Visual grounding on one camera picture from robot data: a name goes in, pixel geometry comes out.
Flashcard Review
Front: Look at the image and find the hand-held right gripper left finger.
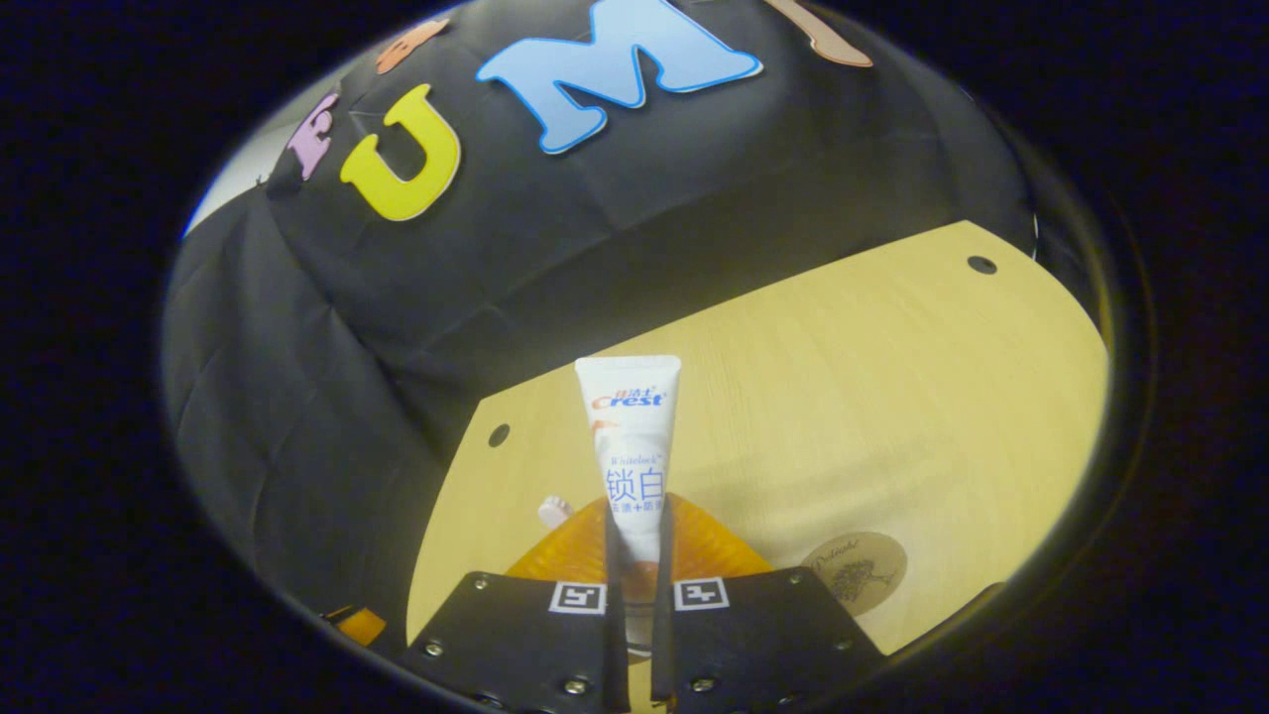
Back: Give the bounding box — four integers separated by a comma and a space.
406, 496, 631, 713

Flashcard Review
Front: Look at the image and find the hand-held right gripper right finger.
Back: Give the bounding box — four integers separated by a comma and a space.
651, 494, 886, 710

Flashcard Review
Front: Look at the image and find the white cup with wooden handle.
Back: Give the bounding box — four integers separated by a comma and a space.
538, 496, 660, 667

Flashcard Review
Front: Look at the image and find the white toothpaste tube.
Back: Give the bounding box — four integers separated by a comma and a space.
575, 355, 683, 596

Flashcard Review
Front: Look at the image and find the round cork coaster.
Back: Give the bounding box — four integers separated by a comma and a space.
801, 532, 909, 618

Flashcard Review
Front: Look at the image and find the light wooden desktop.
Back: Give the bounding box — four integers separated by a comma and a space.
406, 220, 1109, 713

